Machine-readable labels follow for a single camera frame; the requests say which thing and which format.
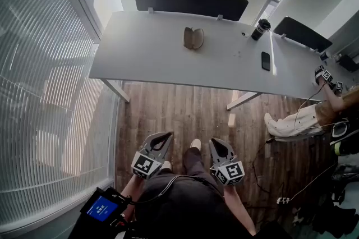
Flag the white desk leg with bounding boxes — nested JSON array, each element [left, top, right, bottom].
[[99, 78, 131, 104], [226, 90, 263, 111]]

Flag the person's black top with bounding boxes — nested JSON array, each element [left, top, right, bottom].
[[134, 169, 255, 239]]

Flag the person's left forearm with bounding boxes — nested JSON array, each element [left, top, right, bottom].
[[119, 174, 147, 203]]

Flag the brown glasses case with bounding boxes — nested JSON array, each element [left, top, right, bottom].
[[183, 26, 205, 50]]

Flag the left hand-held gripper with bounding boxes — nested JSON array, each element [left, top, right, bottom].
[[130, 131, 174, 180]]

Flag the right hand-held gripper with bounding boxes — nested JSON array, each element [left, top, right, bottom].
[[208, 137, 246, 186]]

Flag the black smartphone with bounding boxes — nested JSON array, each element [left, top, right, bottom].
[[261, 51, 271, 72]]

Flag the person's right forearm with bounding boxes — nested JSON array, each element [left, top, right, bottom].
[[223, 184, 257, 236]]

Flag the black desk divider panel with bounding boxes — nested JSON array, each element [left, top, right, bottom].
[[133, 0, 250, 22], [273, 16, 333, 53]]

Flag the black device with blue screen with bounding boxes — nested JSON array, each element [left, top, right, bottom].
[[80, 186, 133, 231]]

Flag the pile of black bags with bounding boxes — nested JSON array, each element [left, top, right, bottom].
[[293, 164, 359, 236]]

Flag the person's right leg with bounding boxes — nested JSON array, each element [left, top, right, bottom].
[[183, 147, 206, 177]]

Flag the black tumbler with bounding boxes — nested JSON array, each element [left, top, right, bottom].
[[250, 18, 272, 42]]

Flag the black bag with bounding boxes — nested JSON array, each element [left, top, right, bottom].
[[338, 53, 359, 73]]

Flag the white window blinds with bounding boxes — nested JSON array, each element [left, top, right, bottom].
[[0, 0, 120, 235]]

